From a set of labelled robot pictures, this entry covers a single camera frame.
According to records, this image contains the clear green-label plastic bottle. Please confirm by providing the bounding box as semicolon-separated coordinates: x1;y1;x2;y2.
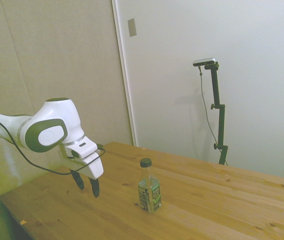
137;158;163;214

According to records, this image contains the grey wall switch plate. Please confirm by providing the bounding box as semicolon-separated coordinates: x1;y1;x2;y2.
127;17;137;38

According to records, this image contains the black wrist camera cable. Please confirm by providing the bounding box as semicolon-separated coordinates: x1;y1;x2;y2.
0;109;106;176

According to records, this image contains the black camera stand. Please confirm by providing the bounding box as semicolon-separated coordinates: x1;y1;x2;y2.
204;62;229;166

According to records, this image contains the silver exterior camera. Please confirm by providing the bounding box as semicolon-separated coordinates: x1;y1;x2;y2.
192;57;217;67

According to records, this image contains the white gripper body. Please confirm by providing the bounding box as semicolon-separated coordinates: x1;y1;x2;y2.
58;143;105;180

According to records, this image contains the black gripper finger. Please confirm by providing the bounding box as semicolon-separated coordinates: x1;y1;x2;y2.
87;176;101;199
69;169;86;192

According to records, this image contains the white door frame strip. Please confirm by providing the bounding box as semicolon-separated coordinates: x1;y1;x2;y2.
111;0;138;147

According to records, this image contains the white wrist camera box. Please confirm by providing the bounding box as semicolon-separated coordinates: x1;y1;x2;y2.
65;136;99;159

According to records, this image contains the camera on black stand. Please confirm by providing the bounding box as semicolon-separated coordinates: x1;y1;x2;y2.
198;65;229;166

